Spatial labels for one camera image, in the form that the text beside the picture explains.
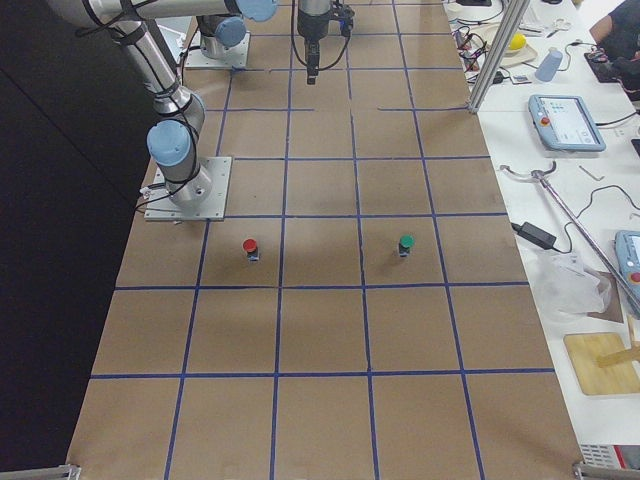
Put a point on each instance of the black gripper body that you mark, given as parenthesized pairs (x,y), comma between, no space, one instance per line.
(310,29)

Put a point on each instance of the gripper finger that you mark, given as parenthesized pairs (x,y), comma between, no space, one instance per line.
(311,65)

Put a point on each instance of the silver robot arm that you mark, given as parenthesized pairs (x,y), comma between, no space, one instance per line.
(219,33)
(173,142)

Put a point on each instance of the beige tray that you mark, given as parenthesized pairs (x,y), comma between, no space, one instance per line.
(509,59)

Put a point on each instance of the yellow lemon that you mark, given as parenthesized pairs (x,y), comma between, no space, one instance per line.
(517,43)

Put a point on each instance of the translucent blue cup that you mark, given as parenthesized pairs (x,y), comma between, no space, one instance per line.
(549,66)

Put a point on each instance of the metal reacher tool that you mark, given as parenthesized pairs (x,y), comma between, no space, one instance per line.
(541,176)

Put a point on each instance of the blue teach pendant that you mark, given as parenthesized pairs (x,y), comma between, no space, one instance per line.
(563,123)
(626,244)

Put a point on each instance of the black power adapter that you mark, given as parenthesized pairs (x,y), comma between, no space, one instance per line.
(535,235)

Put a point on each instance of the person at desk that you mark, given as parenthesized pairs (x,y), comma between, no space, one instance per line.
(617,36)

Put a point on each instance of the clear plastic bag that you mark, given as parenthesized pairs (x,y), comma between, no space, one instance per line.
(565,284)

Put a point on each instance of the wooden cutting board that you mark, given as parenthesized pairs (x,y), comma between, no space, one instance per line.
(602,363)

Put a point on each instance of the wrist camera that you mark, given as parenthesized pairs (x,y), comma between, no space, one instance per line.
(344,15)

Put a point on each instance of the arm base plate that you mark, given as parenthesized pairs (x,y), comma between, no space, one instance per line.
(216,56)
(203,198)

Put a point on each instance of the aluminium frame post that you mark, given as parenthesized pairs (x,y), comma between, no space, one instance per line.
(508,26)

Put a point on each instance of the red push button switch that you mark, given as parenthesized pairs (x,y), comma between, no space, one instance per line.
(251,249)

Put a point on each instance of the green push button switch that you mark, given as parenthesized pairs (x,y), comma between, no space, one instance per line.
(405,245)

